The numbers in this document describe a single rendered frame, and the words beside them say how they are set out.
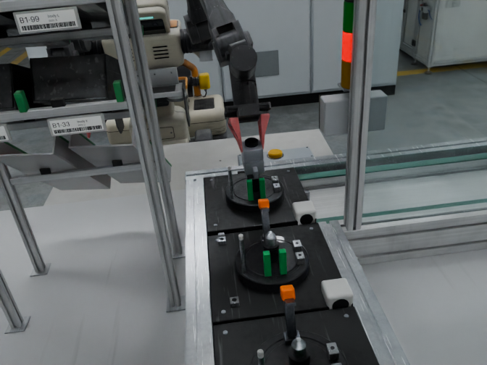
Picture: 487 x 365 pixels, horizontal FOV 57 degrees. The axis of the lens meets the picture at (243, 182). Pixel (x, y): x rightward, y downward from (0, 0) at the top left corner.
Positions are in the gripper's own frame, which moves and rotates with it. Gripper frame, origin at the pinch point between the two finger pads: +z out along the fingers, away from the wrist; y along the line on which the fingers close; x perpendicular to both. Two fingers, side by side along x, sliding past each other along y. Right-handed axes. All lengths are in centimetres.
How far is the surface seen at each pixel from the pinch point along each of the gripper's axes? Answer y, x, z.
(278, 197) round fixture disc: 4.9, 2.4, 11.8
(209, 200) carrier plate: -10.8, 7.9, 10.3
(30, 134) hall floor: -163, 314, -88
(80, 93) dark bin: -29.8, -25.7, -7.7
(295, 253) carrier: 3.7, -16.3, 23.4
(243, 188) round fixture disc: -2.4, 6.9, 8.5
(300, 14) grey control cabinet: 83, 259, -152
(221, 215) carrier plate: -8.6, 2.5, 14.3
